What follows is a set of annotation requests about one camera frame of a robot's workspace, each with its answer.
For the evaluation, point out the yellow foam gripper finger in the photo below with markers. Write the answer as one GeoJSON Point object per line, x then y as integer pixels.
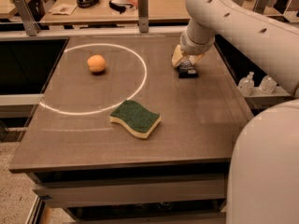
{"type": "Point", "coordinates": [178, 56]}
{"type": "Point", "coordinates": [195, 58]}

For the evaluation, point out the blue rxbar blueberry bar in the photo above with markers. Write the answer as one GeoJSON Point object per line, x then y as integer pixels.
{"type": "Point", "coordinates": [186, 70]}

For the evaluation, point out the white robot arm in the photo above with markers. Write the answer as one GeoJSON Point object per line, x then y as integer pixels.
{"type": "Point", "coordinates": [263, 182]}

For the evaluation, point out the green and yellow sponge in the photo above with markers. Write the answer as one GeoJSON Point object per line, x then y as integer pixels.
{"type": "Point", "coordinates": [135, 118]}

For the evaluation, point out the clear plastic bottle left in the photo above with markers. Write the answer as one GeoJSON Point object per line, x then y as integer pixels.
{"type": "Point", "coordinates": [246, 84]}

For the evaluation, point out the clear plastic bottle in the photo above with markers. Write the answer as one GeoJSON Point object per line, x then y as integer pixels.
{"type": "Point", "coordinates": [267, 85]}
{"type": "Point", "coordinates": [246, 84]}

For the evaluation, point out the black sunglasses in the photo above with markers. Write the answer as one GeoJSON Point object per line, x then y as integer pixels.
{"type": "Point", "coordinates": [121, 8]}

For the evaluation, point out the clear plastic bottle right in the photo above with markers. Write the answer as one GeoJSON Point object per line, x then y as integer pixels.
{"type": "Point", "coordinates": [267, 85]}

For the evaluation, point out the orange round fruit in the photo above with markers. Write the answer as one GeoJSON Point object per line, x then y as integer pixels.
{"type": "Point", "coordinates": [96, 63]}

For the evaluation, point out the small paper booklet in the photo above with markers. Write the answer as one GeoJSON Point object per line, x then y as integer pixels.
{"type": "Point", "coordinates": [63, 9]}

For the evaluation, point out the grey cabinet drawer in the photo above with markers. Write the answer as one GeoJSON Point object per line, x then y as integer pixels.
{"type": "Point", "coordinates": [132, 190]}

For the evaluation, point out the grey metal bracket middle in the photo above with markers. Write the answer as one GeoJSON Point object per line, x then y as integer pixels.
{"type": "Point", "coordinates": [143, 15]}

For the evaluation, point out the grey metal bracket left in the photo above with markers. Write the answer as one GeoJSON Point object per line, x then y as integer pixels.
{"type": "Point", "coordinates": [30, 25]}

